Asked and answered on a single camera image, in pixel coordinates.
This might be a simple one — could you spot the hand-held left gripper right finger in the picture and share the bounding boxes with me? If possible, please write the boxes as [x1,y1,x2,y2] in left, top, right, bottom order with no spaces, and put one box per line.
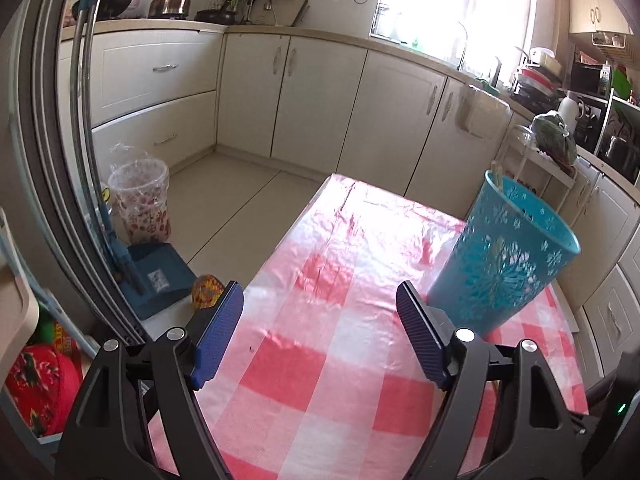
[395,281,593,480]

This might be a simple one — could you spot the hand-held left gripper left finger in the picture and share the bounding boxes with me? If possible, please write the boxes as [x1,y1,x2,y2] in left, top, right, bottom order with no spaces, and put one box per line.
[54,280,246,480]

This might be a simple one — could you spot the teal perforated plastic basket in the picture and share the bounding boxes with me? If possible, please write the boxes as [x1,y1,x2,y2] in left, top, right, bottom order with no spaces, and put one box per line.
[427,170,582,339]

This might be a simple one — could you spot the colourful ball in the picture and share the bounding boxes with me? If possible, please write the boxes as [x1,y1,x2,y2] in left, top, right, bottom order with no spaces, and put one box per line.
[191,274,226,310]

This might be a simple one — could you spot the blue dustpan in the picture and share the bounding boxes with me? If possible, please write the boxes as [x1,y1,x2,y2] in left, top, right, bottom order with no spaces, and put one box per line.
[120,242,198,321]

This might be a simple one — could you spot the red checkered tablecloth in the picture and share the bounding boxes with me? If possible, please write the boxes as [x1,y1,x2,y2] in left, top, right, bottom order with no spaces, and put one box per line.
[150,172,591,480]

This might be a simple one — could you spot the floral trash bin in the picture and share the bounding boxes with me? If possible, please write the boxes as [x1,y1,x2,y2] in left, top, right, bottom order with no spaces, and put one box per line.
[107,157,171,246]

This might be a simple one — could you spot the red floral bag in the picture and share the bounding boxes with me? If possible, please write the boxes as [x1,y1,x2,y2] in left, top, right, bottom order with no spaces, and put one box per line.
[5,342,83,438]

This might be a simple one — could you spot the white trolley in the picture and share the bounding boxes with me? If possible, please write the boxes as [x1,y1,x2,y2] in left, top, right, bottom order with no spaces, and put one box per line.
[500,125,583,221]

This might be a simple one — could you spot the bag of green vegetables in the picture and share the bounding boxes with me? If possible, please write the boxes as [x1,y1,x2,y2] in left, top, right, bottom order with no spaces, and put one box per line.
[530,110,578,166]

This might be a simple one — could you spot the cream kitchen cabinets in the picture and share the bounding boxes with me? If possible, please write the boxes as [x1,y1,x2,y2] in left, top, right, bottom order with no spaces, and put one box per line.
[57,19,640,396]

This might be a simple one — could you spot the white plastic jug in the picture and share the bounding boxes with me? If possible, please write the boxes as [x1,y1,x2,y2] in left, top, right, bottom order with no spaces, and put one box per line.
[557,91,586,128]

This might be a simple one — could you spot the steel pot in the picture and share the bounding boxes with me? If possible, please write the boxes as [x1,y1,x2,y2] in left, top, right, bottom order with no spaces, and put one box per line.
[605,135,633,161]

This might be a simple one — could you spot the stack of dishes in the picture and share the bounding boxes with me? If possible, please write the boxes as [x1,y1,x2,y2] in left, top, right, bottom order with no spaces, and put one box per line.
[510,47,566,106]

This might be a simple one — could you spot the metal faucet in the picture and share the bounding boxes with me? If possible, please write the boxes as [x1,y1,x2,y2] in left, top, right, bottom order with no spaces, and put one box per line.
[452,21,471,71]

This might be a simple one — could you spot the black frying pan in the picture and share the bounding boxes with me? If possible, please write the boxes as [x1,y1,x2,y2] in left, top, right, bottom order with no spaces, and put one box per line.
[194,7,240,24]

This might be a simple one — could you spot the bright window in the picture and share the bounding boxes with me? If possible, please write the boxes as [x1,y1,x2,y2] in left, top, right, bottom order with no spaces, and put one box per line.
[370,0,538,68]

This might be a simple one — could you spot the cream wall cabinet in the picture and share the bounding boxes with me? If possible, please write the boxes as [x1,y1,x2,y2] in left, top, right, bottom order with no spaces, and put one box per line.
[567,0,633,36]

